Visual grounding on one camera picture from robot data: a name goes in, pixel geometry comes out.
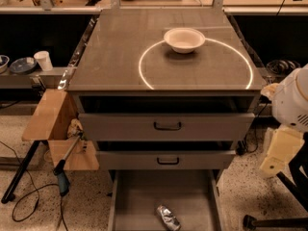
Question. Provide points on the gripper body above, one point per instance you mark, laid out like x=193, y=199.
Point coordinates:
x=288, y=102

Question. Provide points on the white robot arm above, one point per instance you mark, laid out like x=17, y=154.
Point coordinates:
x=289, y=100

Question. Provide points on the grey bottom drawer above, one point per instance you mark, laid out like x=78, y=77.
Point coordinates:
x=191, y=195

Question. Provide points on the grey drawer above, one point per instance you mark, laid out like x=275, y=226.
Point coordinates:
x=166, y=127
x=165, y=159
x=191, y=195

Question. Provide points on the grey drawer cabinet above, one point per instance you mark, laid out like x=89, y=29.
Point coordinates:
x=128, y=68

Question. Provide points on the grey middle drawer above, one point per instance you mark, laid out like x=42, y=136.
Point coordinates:
x=165, y=159

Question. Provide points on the grey top drawer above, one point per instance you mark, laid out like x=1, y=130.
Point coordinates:
x=166, y=127

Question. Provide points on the white bowl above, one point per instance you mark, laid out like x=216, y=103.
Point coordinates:
x=184, y=40

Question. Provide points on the wooden side shelf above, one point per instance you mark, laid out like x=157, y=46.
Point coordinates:
x=50, y=122

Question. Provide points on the white paper cup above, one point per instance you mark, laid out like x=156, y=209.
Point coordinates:
x=43, y=59

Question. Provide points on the blue plate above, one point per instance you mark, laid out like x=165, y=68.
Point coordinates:
x=23, y=66

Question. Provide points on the black table leg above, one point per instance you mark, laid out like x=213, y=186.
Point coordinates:
x=8, y=195

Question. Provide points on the small bowl at left edge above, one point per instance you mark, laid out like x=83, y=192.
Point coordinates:
x=4, y=60

